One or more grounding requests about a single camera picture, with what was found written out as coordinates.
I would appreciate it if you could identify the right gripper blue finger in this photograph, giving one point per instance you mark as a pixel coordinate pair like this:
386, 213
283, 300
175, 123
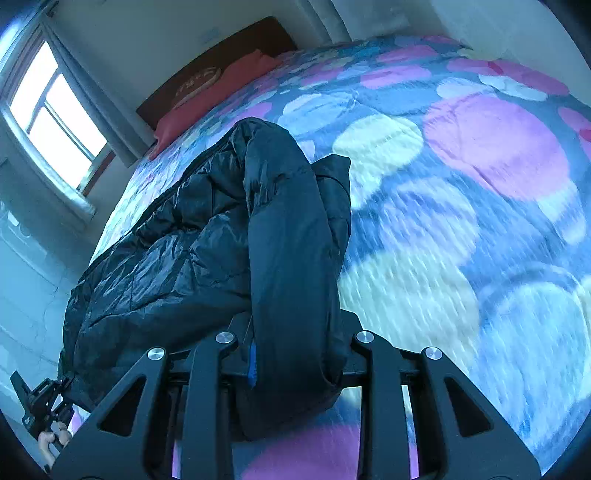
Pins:
252, 371

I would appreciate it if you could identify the black quilted puffer jacket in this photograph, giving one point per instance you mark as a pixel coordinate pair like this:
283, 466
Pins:
253, 237

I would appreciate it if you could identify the person's left hand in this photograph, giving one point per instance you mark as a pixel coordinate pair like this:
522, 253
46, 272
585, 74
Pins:
59, 437

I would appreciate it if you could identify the colourful circle-pattern bedspread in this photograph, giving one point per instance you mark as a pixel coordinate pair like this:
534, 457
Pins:
470, 188

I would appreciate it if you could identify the red pillow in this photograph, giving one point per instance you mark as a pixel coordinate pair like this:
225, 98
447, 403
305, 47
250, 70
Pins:
234, 77

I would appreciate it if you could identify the right window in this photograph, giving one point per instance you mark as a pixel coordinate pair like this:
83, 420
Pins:
48, 112

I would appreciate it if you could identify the small embroidered cushion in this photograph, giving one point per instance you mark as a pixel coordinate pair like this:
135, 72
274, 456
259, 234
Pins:
197, 82

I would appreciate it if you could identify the dark wooden headboard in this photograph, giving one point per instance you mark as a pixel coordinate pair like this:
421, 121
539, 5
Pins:
267, 35

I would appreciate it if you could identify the grey curtain beside headboard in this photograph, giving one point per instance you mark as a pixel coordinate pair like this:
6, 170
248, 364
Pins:
341, 21

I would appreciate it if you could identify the grey curtain right wall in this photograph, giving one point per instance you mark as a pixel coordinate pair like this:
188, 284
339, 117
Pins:
125, 131

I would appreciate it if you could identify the white wall socket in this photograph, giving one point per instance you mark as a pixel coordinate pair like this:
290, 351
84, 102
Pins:
210, 35

